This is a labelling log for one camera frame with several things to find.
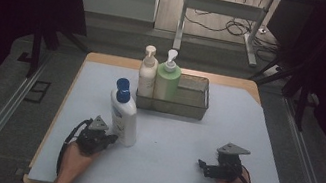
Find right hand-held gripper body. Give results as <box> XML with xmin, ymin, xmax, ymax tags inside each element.
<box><xmin>207</xmin><ymin>139</ymin><xmax>253</xmax><ymax>183</ymax></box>

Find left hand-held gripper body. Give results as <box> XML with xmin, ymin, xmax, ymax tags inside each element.
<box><xmin>73</xmin><ymin>112</ymin><xmax>114</xmax><ymax>160</ymax></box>

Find white bottle blue pump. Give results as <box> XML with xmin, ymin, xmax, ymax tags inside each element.
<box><xmin>101</xmin><ymin>76</ymin><xmax>147</xmax><ymax>149</ymax></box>

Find cream ribbed pump bottle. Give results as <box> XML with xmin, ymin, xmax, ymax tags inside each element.
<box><xmin>134</xmin><ymin>43</ymin><xmax>163</xmax><ymax>100</ymax></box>

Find dark rectangular tray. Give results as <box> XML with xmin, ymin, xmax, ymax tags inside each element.
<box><xmin>133</xmin><ymin>65</ymin><xmax>215</xmax><ymax>122</ymax></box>

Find green pump bottle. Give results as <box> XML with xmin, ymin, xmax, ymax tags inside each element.
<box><xmin>152</xmin><ymin>47</ymin><xmax>186</xmax><ymax>104</ymax></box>

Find person's left hand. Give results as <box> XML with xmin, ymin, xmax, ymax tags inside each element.
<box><xmin>59</xmin><ymin>138</ymin><xmax>103</xmax><ymax>183</ymax></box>

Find light blue table mat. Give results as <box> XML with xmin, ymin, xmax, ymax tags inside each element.
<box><xmin>27</xmin><ymin>53</ymin><xmax>311</xmax><ymax>183</ymax></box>

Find wooden table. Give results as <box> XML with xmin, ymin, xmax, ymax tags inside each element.
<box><xmin>22</xmin><ymin>44</ymin><xmax>312</xmax><ymax>183</ymax></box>

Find black tripod stand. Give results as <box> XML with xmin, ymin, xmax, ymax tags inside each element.
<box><xmin>240</xmin><ymin>0</ymin><xmax>326</xmax><ymax>133</ymax></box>
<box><xmin>24</xmin><ymin>14</ymin><xmax>95</xmax><ymax>89</ymax></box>

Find white power strip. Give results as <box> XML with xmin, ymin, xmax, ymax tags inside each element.
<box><xmin>263</xmin><ymin>63</ymin><xmax>284</xmax><ymax>81</ymax></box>

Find left hand-held gripper cable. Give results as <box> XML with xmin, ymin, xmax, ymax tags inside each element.
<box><xmin>54</xmin><ymin>114</ymin><xmax>93</xmax><ymax>181</ymax></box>

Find black floor cables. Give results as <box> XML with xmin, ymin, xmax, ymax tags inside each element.
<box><xmin>178</xmin><ymin>0</ymin><xmax>291</xmax><ymax>64</ymax></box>

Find white metal stand frame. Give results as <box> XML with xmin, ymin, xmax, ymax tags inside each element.
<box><xmin>171</xmin><ymin>0</ymin><xmax>269</xmax><ymax>68</ymax></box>

